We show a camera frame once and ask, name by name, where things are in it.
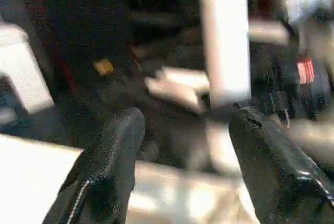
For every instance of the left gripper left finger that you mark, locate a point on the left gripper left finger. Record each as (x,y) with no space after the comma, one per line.
(104,171)

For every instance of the white cabinet with glass doors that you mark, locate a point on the white cabinet with glass doors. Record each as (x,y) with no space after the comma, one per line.
(21,64)

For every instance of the small tan label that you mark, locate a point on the small tan label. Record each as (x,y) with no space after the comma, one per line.
(103,66)

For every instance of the white plastic table top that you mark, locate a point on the white plastic table top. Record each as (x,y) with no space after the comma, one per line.
(31,171)

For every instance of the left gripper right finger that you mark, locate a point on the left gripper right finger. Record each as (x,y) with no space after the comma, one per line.
(274,171)

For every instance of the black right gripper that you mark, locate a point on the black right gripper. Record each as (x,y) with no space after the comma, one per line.
(300,93)

